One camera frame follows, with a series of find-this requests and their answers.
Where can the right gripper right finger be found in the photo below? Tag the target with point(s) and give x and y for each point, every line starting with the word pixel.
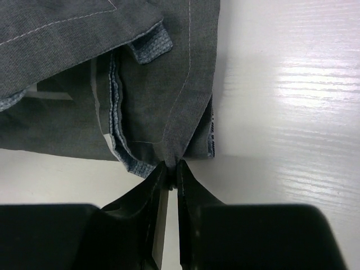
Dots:
pixel 262 214

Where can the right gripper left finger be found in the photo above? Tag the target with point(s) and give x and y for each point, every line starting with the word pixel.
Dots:
pixel 128 233

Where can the grey striped cloth napkin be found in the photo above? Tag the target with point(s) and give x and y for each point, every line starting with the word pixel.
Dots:
pixel 109 80

